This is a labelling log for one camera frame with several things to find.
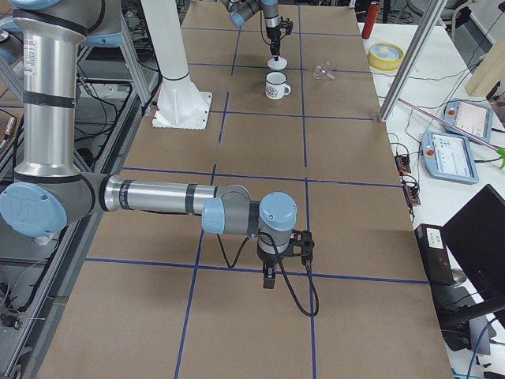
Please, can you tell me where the white mug lid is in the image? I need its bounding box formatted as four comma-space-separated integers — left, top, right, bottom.
267, 56, 287, 71

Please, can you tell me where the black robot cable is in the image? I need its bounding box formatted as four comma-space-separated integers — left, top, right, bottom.
218, 231, 320, 317

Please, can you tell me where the black computer box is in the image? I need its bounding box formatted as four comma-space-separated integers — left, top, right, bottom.
415, 223, 455, 286

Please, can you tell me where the blue teach pendant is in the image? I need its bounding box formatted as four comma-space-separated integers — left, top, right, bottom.
443, 99, 493, 142
421, 131, 479, 184

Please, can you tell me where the long grabber stick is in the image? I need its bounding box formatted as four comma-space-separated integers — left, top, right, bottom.
398, 99, 505, 170

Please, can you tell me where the near blue teach pendant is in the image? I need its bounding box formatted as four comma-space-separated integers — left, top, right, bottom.
421, 131, 479, 184

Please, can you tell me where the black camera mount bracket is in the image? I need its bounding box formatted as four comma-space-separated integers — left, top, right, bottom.
283, 230, 315, 268

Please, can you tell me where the orange connector block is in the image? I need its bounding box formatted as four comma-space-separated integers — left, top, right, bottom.
402, 184, 421, 206
395, 155, 411, 174

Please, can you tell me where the aluminium side rail frame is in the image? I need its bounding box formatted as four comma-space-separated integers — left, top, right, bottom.
1, 14, 159, 378

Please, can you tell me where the black monitor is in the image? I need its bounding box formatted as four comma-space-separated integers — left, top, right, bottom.
439, 184, 504, 328

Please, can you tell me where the far blue teach pendant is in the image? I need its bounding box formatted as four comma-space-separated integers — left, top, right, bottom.
443, 99, 493, 142

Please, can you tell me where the red cylinder tube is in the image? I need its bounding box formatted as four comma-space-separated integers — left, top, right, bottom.
361, 1, 380, 39

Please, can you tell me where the yellow tape roll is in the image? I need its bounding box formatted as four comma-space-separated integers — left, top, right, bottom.
368, 42, 405, 71

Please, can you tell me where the aluminium frame post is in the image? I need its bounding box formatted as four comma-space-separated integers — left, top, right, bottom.
378, 0, 447, 122

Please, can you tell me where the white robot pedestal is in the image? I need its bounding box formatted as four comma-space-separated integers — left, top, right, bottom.
141, 0, 212, 130

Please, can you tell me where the white enamel mug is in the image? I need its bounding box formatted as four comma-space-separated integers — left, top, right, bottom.
265, 71, 291, 100

